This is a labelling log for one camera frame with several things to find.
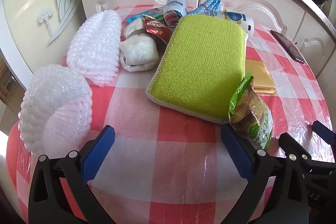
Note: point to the small labelled can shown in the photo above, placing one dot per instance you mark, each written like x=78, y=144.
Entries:
x=175, y=7

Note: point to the green scouring sponge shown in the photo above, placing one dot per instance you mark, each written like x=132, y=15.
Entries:
x=199, y=66

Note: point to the red snack wrapper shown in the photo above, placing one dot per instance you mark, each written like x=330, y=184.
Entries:
x=156, y=28

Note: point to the blue snack packet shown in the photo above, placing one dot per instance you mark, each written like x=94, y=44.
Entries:
x=134, y=18

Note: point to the tall white plastic bottle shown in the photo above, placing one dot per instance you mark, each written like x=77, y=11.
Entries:
x=241, y=22

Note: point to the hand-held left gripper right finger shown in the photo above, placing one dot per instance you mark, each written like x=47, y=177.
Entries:
x=236, y=155

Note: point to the white cloth bundle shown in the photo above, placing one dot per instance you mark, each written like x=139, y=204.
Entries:
x=137, y=52

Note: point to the dark red smartphone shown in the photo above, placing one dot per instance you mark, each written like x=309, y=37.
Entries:
x=287, y=45

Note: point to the red white checkered tablecloth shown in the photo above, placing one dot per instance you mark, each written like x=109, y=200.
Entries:
x=168, y=150

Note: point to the white foam fruit net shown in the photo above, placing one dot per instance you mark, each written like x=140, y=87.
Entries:
x=92, y=48
x=52, y=98

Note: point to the green cookie packet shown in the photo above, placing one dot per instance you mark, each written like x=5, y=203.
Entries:
x=252, y=113

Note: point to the yellow sponge cloth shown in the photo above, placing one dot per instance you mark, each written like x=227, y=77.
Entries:
x=258, y=74

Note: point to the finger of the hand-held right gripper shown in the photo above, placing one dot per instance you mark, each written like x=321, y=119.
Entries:
x=286, y=141
x=324, y=133

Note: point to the frosted glass sliding door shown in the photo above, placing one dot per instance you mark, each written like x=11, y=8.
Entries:
x=29, y=16

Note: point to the blue checkered cloth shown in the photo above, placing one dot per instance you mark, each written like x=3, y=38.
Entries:
x=210, y=3

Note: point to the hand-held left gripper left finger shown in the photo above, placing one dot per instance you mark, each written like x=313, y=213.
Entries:
x=98, y=153

